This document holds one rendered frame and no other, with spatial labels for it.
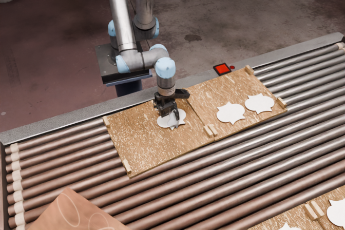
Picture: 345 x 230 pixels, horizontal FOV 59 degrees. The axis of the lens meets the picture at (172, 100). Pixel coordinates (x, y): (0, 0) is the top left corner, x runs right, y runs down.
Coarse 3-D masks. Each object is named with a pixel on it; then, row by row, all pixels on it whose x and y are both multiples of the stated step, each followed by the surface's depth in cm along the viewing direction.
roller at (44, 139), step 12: (324, 48) 181; (336, 48) 182; (288, 60) 174; (300, 60) 176; (264, 72) 170; (96, 120) 146; (60, 132) 142; (72, 132) 143; (12, 144) 137; (24, 144) 137; (36, 144) 139
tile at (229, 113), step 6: (228, 102) 149; (222, 108) 147; (228, 108) 147; (234, 108) 146; (240, 108) 146; (222, 114) 144; (228, 114) 144; (234, 114) 144; (240, 114) 144; (222, 120) 142; (228, 120) 142; (234, 120) 142
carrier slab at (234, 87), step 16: (208, 80) 162; (224, 80) 161; (240, 80) 161; (256, 80) 161; (192, 96) 154; (208, 96) 154; (224, 96) 154; (240, 96) 153; (272, 96) 153; (208, 112) 146; (272, 112) 146; (224, 128) 140; (240, 128) 140
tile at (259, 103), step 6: (252, 96) 152; (258, 96) 152; (264, 96) 152; (246, 102) 149; (252, 102) 149; (258, 102) 149; (264, 102) 149; (270, 102) 149; (246, 108) 147; (252, 108) 146; (258, 108) 146; (264, 108) 146; (270, 108) 146
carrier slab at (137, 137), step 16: (128, 112) 147; (144, 112) 147; (192, 112) 146; (112, 128) 141; (128, 128) 140; (144, 128) 140; (160, 128) 140; (176, 128) 140; (192, 128) 140; (128, 144) 134; (144, 144) 134; (160, 144) 134; (176, 144) 134; (192, 144) 134; (128, 160) 129; (144, 160) 129; (160, 160) 129; (128, 176) 124
